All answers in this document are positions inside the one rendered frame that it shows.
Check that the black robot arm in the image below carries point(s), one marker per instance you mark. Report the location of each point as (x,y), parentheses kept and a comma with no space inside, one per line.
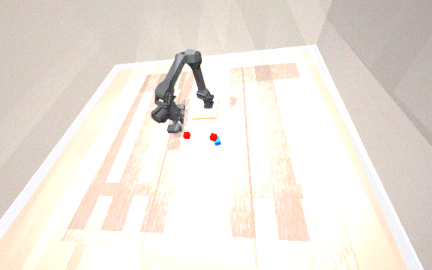
(165,90)

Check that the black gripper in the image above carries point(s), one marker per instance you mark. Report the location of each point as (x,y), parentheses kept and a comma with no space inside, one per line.
(176,116)

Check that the blue cube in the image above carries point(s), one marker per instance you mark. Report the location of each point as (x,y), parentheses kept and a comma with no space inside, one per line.
(217,142)

